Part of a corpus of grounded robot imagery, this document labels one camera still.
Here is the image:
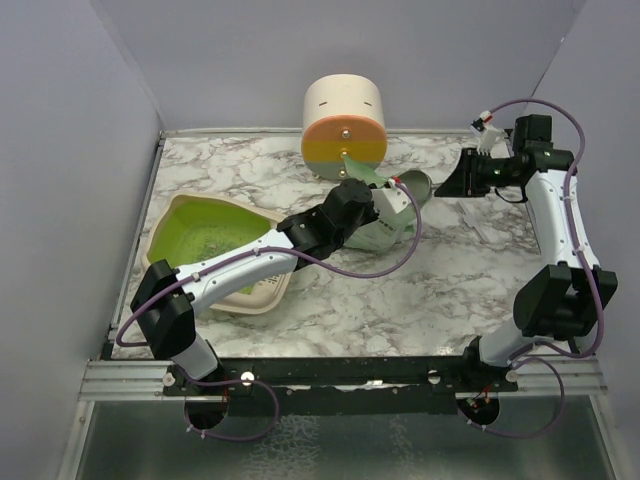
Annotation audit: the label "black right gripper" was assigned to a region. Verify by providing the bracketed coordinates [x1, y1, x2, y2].
[436, 147, 520, 197]

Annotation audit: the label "green cat litter pellets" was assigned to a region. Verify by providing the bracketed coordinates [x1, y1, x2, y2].
[176, 226, 264, 264]

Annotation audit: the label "silver metal scoop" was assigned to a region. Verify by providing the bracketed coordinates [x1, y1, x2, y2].
[398, 169, 433, 207]

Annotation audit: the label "beige green litter box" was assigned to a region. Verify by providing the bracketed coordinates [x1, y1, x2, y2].
[140, 193, 291, 315]

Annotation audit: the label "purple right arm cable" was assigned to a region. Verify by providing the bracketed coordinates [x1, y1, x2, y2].
[484, 98, 608, 359]

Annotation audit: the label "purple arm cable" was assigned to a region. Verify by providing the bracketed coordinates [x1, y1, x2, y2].
[115, 178, 422, 348]
[484, 98, 608, 359]

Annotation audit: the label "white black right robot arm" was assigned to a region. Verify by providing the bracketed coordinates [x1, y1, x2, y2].
[435, 111, 618, 391]

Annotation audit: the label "green cat litter bag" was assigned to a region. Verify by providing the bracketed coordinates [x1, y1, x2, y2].
[344, 157, 417, 252]

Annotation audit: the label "cream round drawer cabinet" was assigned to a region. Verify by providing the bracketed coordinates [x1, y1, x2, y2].
[301, 74, 388, 180]

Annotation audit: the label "grey plastic bag clip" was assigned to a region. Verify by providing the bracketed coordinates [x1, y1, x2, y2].
[456, 202, 490, 244]

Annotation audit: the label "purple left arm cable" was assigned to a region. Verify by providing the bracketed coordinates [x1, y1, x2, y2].
[115, 178, 422, 348]

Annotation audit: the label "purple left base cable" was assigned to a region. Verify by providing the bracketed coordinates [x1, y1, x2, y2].
[174, 375, 280, 442]

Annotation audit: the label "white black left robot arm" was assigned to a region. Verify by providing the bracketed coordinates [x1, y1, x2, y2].
[131, 179, 406, 395]

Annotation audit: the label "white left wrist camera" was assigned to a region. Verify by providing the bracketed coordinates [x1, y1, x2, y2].
[371, 177, 412, 220]

